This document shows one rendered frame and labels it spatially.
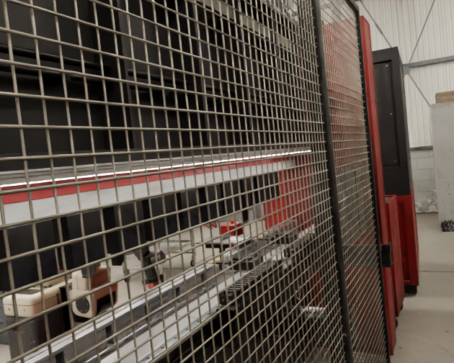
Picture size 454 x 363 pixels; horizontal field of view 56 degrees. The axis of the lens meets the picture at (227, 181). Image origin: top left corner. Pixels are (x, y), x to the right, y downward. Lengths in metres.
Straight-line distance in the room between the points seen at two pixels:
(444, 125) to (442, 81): 1.98
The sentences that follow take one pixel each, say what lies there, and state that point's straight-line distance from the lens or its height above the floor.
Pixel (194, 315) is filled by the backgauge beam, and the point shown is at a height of 0.98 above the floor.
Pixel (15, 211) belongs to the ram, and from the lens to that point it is 1.25.
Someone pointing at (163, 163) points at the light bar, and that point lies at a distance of 1.38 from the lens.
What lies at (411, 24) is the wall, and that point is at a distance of 9.27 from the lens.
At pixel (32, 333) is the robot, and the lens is 2.75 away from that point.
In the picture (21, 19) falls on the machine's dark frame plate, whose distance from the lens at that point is 1.30.
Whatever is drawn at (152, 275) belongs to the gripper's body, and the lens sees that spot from 2.28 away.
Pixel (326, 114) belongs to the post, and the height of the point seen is 1.55.
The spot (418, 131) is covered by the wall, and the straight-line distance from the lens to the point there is 9.00.
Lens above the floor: 1.46
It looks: 3 degrees down
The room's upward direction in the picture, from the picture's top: 6 degrees counter-clockwise
